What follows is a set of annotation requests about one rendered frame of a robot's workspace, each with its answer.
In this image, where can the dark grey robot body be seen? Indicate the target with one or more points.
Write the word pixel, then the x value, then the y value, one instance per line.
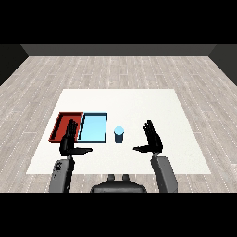
pixel 118 186

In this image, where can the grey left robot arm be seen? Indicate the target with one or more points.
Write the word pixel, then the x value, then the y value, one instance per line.
pixel 62 175

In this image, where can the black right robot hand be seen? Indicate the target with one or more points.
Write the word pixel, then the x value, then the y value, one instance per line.
pixel 154 142

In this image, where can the red shallow open box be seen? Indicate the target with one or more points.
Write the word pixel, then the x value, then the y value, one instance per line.
pixel 62 126

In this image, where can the small blue can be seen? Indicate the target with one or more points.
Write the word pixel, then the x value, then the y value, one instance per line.
pixel 118 134

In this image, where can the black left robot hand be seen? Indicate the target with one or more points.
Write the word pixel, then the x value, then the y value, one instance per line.
pixel 67 143

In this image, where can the light blue shallow open box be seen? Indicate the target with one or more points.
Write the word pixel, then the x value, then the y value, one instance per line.
pixel 93 127

